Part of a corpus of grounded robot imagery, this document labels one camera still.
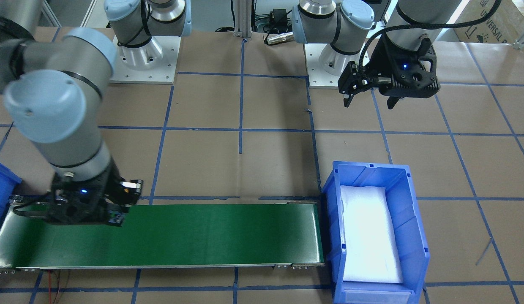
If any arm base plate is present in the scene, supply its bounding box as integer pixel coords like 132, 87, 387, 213
304, 38, 360, 89
110, 36, 182, 84

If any yellow push button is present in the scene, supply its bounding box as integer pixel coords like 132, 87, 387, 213
106, 210, 126, 227

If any white foam pad bin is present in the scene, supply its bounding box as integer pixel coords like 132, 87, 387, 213
341, 185, 404, 284

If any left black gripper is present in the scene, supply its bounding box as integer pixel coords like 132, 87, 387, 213
343, 33, 440, 110

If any black power adapter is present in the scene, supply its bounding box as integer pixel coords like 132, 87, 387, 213
270, 8, 289, 27

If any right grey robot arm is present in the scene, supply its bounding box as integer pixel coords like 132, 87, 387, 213
0, 0, 192, 226

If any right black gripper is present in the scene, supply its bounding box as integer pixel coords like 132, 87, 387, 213
44, 160, 144, 225

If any cardboard box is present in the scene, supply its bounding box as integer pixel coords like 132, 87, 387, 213
454, 0, 524, 43

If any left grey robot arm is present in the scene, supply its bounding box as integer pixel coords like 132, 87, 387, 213
291, 0, 460, 109

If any green conveyor belt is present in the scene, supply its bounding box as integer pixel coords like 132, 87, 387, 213
0, 203, 325, 269

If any blue plastic bin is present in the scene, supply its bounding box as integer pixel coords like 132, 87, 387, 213
322, 161, 430, 304
0, 163, 22, 228

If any aluminium frame post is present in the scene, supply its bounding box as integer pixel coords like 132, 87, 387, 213
232, 0, 254, 41

